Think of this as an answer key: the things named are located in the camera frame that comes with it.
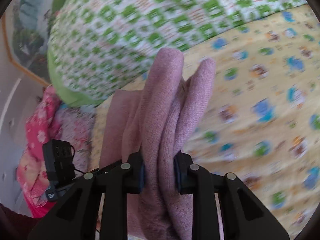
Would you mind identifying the pink floral blanket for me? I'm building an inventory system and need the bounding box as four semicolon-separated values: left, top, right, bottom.
17;86;95;218

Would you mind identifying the green white patterned quilt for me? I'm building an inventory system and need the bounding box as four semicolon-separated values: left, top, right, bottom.
48;0;306;107

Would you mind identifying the mauve knit sweater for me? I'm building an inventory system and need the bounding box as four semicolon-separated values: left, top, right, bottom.
99;48;215;239

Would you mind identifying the framed landscape picture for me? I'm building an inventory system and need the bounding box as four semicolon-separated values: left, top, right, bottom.
3;0;66;86

